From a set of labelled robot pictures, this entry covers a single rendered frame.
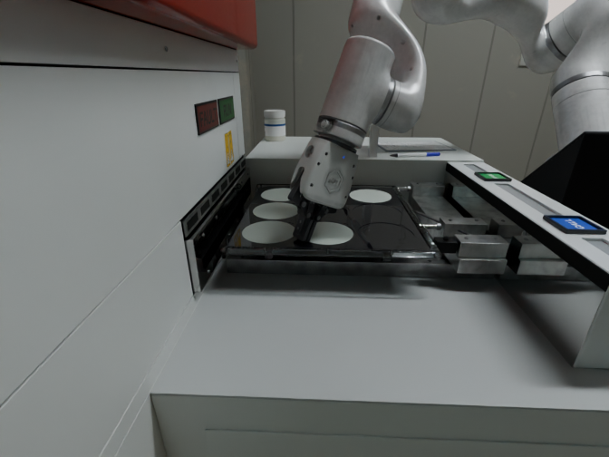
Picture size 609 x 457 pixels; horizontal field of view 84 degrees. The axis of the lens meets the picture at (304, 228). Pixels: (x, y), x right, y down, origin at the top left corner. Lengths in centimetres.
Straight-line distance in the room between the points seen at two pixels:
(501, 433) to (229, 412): 33
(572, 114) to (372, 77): 57
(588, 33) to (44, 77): 105
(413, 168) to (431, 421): 64
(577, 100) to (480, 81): 157
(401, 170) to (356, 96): 42
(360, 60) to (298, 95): 185
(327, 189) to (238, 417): 35
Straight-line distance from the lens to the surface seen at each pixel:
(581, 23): 113
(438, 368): 50
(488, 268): 66
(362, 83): 57
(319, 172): 54
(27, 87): 31
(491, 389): 51
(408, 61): 66
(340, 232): 63
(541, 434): 55
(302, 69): 241
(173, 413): 50
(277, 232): 63
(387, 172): 94
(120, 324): 40
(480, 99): 257
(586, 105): 102
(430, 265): 67
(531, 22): 107
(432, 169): 96
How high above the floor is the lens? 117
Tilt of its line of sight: 24 degrees down
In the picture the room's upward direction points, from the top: straight up
